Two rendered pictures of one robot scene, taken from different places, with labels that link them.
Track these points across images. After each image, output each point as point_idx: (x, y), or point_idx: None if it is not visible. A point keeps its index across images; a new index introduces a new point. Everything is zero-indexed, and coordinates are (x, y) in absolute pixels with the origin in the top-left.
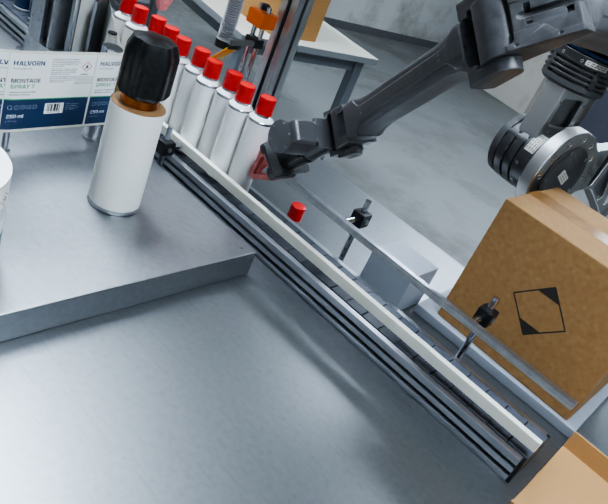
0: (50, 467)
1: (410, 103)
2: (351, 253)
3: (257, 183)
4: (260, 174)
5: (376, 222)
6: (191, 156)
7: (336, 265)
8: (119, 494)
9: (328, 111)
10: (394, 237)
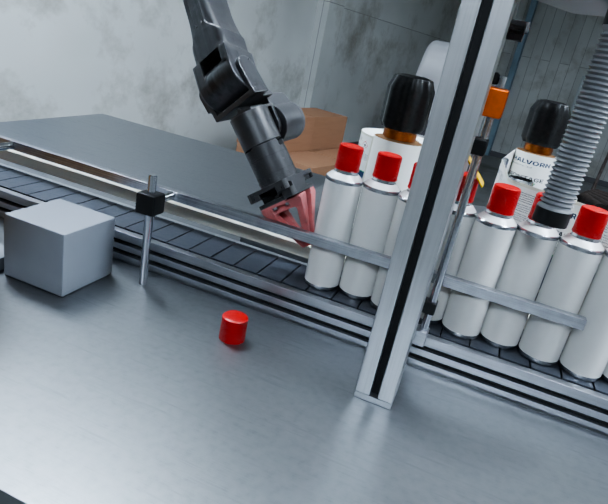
0: (255, 178)
1: None
2: (120, 312)
3: (327, 380)
4: (297, 223)
5: (56, 409)
6: None
7: (154, 233)
8: (224, 174)
9: (263, 82)
10: (11, 384)
